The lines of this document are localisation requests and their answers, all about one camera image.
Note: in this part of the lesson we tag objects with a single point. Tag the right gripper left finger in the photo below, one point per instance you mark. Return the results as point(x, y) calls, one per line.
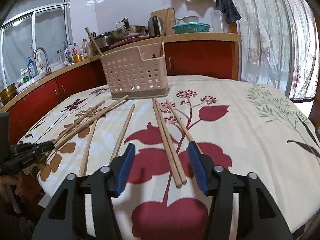
point(64, 216)

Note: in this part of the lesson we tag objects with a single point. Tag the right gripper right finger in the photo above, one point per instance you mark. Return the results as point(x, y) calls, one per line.
point(259, 216)

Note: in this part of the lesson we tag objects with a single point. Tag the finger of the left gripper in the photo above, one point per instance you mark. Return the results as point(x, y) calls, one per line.
point(42, 146)

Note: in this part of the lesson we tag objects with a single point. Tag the red kitchen cabinets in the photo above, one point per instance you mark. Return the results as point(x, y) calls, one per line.
point(208, 58)

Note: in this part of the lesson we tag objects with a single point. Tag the left hand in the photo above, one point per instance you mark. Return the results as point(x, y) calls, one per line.
point(23, 184)

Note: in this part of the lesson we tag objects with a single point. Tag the brass bowl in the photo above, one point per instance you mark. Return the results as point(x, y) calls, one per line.
point(8, 93)

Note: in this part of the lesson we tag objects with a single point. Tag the blue dish soap bottle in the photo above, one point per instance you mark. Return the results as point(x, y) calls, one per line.
point(32, 70)

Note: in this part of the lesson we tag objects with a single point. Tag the white spray bottle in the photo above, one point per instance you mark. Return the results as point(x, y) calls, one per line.
point(39, 64)

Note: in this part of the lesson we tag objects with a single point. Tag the floral tablecloth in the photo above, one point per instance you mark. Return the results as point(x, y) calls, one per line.
point(243, 127)

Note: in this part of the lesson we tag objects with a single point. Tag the pink perforated utensil holder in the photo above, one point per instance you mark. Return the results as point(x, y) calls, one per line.
point(138, 72)

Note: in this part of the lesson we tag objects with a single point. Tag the sliding window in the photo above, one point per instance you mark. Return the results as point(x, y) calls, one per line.
point(48, 26)

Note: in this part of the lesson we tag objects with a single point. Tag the steel wok with lid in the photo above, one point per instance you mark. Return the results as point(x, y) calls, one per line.
point(124, 30)

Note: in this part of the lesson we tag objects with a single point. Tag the steel electric kettle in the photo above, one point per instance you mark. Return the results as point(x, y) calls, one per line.
point(155, 26)

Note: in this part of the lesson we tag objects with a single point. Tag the wooden countertop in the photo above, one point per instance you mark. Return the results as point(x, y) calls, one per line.
point(223, 37)

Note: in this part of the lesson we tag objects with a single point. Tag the floral curtain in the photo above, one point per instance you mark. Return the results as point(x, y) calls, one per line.
point(280, 45)

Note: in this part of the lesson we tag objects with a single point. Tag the wooden cutting board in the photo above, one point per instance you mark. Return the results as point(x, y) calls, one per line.
point(168, 16)

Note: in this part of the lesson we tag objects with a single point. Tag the teal plastic colander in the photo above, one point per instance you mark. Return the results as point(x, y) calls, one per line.
point(192, 27)

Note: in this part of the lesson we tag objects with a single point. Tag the clear plastic jug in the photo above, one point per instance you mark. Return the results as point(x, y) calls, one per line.
point(217, 21)

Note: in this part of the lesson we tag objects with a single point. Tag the dark hanging cloth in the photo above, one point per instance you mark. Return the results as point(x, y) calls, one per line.
point(228, 8)

